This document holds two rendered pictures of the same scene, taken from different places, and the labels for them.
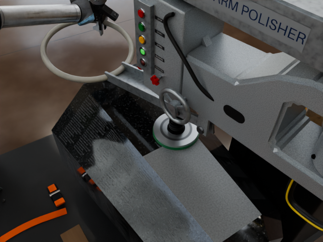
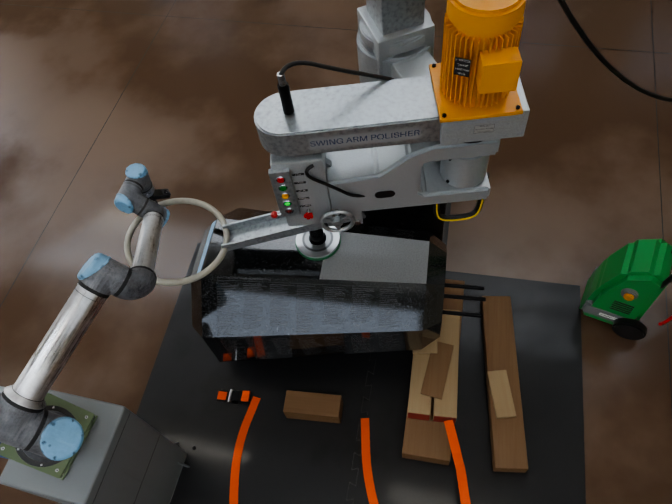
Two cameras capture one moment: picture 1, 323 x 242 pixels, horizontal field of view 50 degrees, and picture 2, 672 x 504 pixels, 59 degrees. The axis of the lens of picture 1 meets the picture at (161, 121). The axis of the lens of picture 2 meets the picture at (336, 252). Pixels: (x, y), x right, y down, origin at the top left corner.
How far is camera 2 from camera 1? 143 cm
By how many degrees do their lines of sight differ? 25
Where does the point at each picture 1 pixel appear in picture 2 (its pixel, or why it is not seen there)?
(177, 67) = (324, 194)
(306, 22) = (416, 124)
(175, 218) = (384, 295)
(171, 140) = (326, 249)
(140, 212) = (354, 317)
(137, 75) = (248, 225)
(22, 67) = (24, 334)
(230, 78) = (372, 175)
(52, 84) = not seen: hidden behind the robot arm
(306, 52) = (423, 137)
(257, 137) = (409, 195)
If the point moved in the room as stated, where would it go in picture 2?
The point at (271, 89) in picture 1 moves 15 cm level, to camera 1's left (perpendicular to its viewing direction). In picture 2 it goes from (407, 164) to (382, 189)
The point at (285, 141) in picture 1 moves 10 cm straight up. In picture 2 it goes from (425, 185) to (425, 169)
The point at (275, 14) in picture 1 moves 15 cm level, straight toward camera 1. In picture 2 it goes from (395, 130) to (418, 157)
